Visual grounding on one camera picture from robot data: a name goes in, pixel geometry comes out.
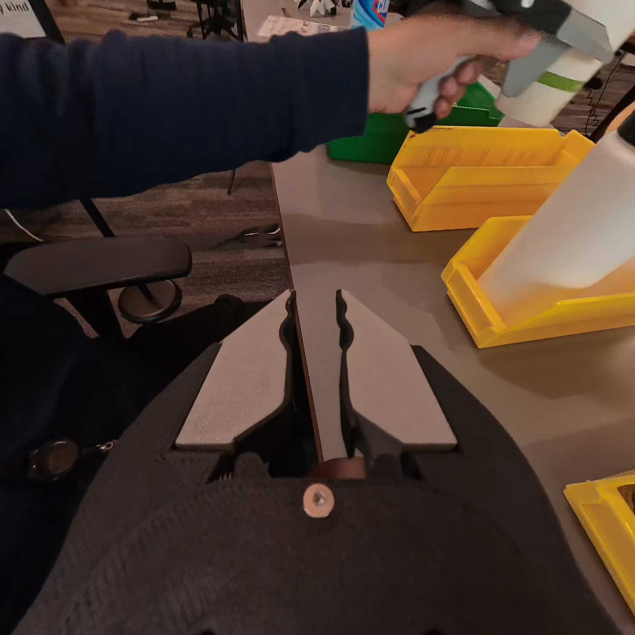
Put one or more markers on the white printed sign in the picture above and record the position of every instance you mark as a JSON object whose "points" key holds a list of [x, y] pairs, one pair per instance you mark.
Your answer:
{"points": [[20, 22]]}

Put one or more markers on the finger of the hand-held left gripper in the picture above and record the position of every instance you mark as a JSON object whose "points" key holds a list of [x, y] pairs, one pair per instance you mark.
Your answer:
{"points": [[585, 32], [526, 69]]}

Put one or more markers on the black badge reel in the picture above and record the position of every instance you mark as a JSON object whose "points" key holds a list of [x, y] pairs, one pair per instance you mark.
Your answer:
{"points": [[52, 459]]}

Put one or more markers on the person's left hand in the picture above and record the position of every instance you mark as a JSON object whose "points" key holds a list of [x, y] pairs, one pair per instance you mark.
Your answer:
{"points": [[421, 49]]}

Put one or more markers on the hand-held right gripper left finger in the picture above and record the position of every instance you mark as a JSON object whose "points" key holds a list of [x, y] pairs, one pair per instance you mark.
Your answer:
{"points": [[238, 377]]}

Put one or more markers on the green plastic bin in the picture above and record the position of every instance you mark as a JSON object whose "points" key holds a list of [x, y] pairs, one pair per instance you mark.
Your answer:
{"points": [[367, 141]]}

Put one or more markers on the black office chair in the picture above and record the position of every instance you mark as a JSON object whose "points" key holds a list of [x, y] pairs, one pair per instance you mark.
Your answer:
{"points": [[213, 20]]}

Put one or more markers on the disinfectant wipes canister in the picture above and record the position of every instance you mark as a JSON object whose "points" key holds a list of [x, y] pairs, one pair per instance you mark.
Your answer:
{"points": [[367, 15]]}

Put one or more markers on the white green-striped paper cup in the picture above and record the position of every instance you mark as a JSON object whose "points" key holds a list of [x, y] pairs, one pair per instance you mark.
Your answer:
{"points": [[540, 104]]}

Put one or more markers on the black chair armrest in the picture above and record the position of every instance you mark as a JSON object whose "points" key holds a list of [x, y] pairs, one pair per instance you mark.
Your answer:
{"points": [[99, 263]]}

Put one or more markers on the person's left forearm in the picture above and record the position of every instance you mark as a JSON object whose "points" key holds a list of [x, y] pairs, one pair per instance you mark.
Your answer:
{"points": [[173, 109]]}

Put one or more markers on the yellow plastic bin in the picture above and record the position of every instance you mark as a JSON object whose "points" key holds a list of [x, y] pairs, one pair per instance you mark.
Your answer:
{"points": [[600, 531], [486, 198], [496, 327]]}

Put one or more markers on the translucent bottle with black cap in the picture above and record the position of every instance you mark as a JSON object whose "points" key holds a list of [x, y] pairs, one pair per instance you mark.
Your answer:
{"points": [[570, 223]]}

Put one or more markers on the black round stand foot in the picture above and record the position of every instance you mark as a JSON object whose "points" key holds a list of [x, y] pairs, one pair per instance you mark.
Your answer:
{"points": [[149, 302]]}

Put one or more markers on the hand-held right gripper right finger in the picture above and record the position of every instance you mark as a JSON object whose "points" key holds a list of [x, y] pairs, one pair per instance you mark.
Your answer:
{"points": [[392, 387]]}

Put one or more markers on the printed paper sheet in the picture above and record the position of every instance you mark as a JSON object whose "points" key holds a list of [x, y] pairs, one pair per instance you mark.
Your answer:
{"points": [[287, 27]]}

